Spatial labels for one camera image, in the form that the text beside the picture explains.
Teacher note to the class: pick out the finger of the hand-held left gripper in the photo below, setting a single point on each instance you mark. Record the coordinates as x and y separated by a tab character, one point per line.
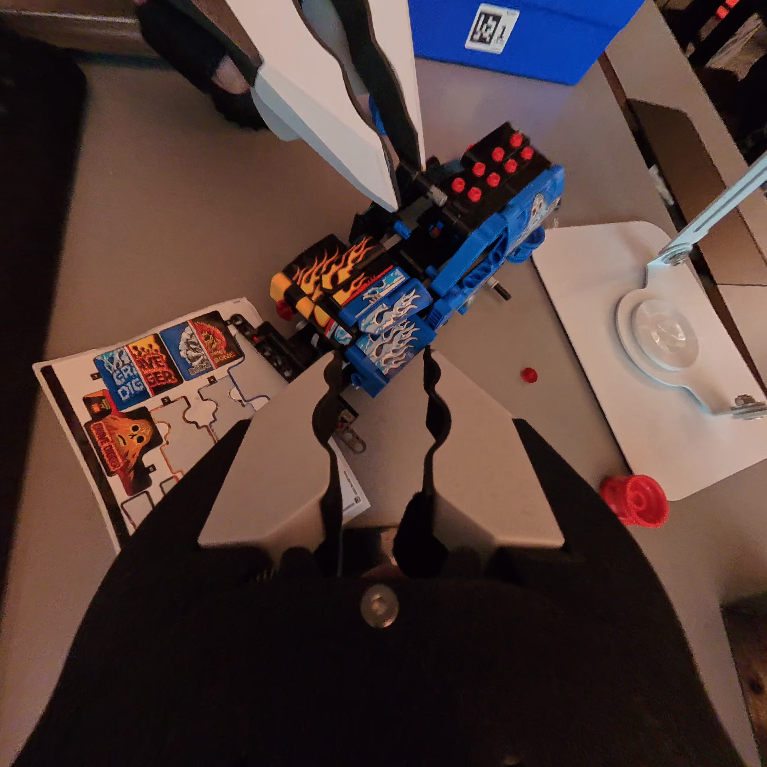
311	90
398	36

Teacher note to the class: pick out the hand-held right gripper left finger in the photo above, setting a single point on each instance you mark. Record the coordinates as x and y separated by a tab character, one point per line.
269	479

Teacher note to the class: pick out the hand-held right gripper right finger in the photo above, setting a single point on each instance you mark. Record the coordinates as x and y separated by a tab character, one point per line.
491	479

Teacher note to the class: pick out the blue black toy brick truck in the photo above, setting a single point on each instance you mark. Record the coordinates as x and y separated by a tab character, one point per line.
479	251

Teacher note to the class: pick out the person's left hand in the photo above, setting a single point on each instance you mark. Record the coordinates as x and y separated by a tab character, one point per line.
231	76

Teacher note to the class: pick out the sticker sheet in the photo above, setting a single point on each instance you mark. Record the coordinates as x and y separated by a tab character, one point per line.
180	419

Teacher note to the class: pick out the small red round piece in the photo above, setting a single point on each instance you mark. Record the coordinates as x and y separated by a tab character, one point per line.
528	376

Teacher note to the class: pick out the red wheel rim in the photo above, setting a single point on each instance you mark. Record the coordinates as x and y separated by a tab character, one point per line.
635	500

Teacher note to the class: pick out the blue storage bin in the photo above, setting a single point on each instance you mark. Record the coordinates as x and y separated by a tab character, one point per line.
557	36

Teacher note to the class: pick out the white book stand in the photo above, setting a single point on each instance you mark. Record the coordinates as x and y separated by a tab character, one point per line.
587	335

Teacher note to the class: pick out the brick set box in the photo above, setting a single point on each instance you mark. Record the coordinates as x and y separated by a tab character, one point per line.
749	671

